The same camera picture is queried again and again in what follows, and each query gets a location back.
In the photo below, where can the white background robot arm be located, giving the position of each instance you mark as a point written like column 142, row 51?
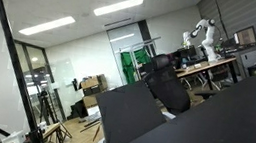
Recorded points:
column 209, row 39

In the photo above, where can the green cloth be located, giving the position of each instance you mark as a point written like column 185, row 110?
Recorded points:
column 128, row 66

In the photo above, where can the metal clothes rack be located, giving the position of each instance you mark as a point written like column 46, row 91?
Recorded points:
column 138, row 42

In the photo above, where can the large cardboard box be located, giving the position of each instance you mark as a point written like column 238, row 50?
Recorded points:
column 91, row 82

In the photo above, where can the black standing board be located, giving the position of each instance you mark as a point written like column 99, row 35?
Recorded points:
column 128, row 115

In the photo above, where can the black mesh office chair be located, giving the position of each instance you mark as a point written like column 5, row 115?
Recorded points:
column 169, row 87

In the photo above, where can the small cardboard box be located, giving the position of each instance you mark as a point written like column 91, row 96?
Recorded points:
column 90, row 101

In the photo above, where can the ceiling air vent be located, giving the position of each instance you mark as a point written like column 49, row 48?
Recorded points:
column 117, row 22

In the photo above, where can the black desk monitor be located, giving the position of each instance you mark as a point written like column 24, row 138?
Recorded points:
column 187, row 52

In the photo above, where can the black floor bag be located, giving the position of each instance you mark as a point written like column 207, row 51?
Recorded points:
column 78, row 110

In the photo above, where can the rectangular ceiling light panel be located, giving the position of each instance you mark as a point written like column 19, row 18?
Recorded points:
column 118, row 6
column 47, row 25

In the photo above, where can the wooden desk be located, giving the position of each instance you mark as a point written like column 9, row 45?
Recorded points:
column 209, row 64

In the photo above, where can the wooden folding stand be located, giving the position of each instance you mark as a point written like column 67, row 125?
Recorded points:
column 52, row 130

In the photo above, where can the lit computer monitor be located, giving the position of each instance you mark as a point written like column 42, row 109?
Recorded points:
column 246, row 36

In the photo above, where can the white drawer cabinet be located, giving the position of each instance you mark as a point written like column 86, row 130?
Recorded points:
column 254, row 57

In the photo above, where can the white device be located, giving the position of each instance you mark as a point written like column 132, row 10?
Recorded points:
column 16, row 138

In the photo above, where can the wall whiteboard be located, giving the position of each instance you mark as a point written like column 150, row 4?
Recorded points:
column 63, row 72

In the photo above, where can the black camera tripod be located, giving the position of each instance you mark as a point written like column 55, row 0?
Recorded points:
column 43, row 103

